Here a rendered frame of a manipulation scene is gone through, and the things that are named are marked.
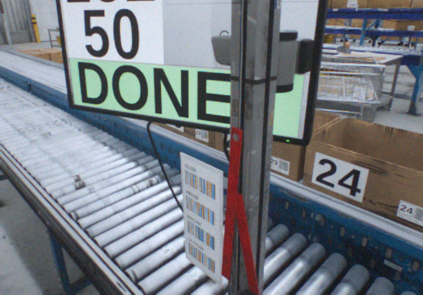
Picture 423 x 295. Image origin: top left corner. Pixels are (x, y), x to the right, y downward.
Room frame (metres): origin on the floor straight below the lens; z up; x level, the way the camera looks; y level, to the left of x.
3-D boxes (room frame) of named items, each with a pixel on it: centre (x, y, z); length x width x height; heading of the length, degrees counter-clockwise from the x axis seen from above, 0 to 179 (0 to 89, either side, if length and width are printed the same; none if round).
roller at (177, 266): (0.81, 0.01, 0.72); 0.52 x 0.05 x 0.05; 134
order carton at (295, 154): (1.18, -0.26, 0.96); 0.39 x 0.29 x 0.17; 44
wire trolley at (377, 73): (2.89, -1.23, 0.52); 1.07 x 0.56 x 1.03; 159
